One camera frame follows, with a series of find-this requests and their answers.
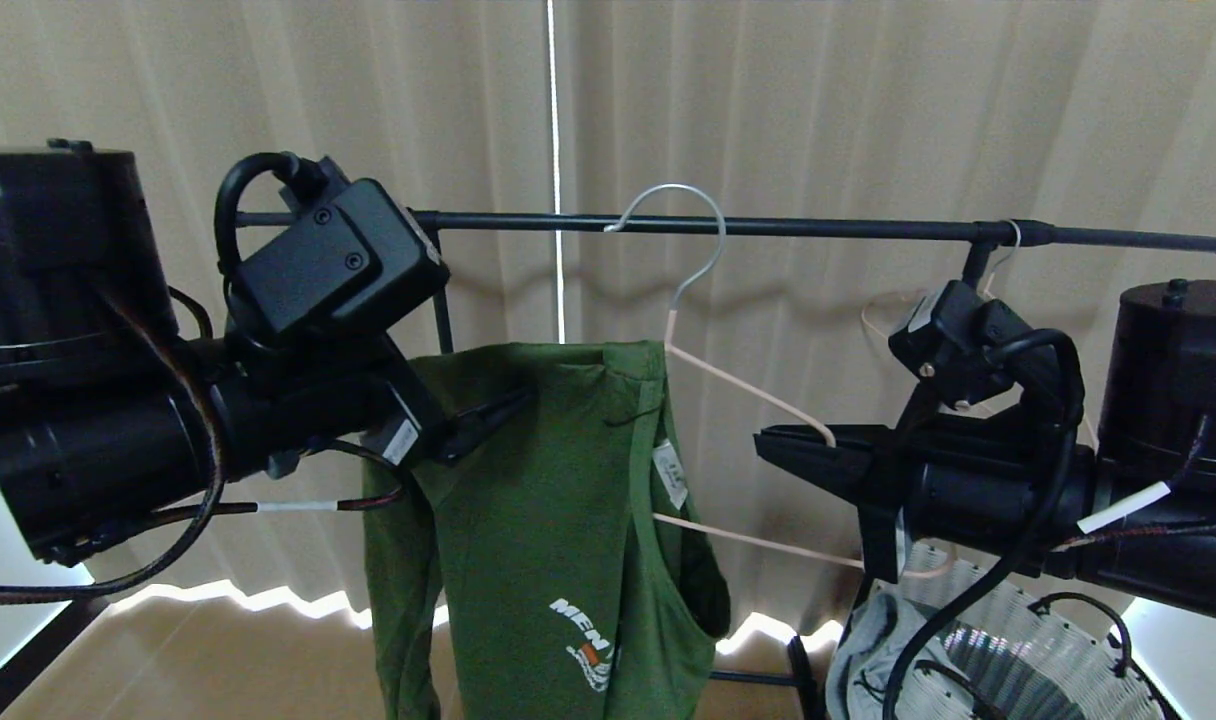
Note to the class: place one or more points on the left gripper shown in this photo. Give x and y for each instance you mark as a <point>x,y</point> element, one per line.
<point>118,470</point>

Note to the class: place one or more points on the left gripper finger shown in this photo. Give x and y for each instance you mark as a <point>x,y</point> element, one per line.
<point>488,425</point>

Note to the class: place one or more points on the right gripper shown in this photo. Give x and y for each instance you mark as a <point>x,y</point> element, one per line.
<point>988,490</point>

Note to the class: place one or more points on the green long-sleeved shirt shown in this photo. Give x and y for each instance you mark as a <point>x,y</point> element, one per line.
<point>528,500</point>

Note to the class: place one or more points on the pink clothes hanger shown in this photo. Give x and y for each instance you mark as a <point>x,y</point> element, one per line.
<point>865,322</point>
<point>720,240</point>

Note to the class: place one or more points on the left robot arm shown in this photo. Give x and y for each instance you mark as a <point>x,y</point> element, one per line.
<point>58,250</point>

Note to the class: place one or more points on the white laundry basket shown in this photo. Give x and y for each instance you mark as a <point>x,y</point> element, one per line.
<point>1028,650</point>

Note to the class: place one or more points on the black clothes rack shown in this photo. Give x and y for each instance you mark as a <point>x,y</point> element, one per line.
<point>818,228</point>

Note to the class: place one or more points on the pale grey shorts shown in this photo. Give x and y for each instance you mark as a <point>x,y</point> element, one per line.
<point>868,650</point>

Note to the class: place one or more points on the beige curtain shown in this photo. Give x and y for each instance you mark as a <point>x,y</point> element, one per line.
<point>818,100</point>

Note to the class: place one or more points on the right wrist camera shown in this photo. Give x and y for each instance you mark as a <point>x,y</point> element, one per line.
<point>953,340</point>

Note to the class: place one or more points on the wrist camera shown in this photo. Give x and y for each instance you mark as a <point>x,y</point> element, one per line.
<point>953,340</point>
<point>338,260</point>

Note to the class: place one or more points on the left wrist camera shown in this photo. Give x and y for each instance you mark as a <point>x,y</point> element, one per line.
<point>338,260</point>

